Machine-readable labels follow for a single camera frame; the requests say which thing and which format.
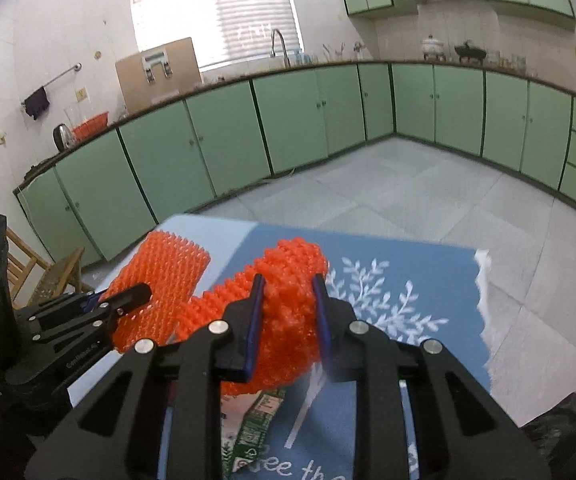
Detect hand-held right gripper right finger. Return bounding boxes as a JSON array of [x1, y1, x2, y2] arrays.
[[312, 275, 554, 480]]

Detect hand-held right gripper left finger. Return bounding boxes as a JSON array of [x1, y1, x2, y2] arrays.
[[24, 275, 267, 480]]

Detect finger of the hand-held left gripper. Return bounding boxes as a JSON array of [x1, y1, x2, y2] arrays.
[[30, 282, 153, 346], [14, 292, 100, 326]]

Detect long orange foam net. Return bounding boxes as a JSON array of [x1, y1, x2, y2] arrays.
[[175, 240, 329, 397]]

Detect square orange foam net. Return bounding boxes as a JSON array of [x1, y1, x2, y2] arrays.
[[103, 230, 211, 353]]

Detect black trash bag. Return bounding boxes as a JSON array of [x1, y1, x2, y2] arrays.
[[518, 380, 576, 480]]

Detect wooden chair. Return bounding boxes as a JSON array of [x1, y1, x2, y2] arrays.
[[5, 227, 94, 311]]

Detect blue printed tablecloth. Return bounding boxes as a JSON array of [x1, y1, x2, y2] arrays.
[[68, 220, 491, 480]]

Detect metal kettle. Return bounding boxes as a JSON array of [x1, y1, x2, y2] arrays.
[[52, 122, 76, 152]]

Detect orange basket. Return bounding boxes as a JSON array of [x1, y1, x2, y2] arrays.
[[72, 112, 110, 141]]

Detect green base cabinets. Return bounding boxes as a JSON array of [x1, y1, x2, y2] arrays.
[[13, 60, 576, 266]]

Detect purple towel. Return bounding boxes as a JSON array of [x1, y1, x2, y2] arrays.
[[23, 86, 50, 121]]

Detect cardboard box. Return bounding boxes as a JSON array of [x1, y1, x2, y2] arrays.
[[115, 37, 203, 111]]

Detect metal towel rack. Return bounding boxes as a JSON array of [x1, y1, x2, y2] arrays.
[[20, 62, 83, 106]]

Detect metal faucet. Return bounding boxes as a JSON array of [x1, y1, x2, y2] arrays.
[[270, 29, 291, 68]]

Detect window with blinds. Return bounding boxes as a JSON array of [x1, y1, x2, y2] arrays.
[[128, 0, 304, 68]]

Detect black wok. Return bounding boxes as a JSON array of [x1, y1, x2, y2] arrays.
[[454, 40, 485, 63]]

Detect glass jars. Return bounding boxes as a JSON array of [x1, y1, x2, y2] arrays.
[[488, 50, 529, 71]]

